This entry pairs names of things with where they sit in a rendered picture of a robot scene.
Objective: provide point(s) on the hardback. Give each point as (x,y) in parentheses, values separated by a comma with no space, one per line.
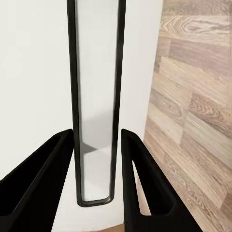
(96,40)

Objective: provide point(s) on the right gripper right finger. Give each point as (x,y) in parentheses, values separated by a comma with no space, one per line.
(168,212)

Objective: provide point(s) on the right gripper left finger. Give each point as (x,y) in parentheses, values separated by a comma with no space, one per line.
(30,193)

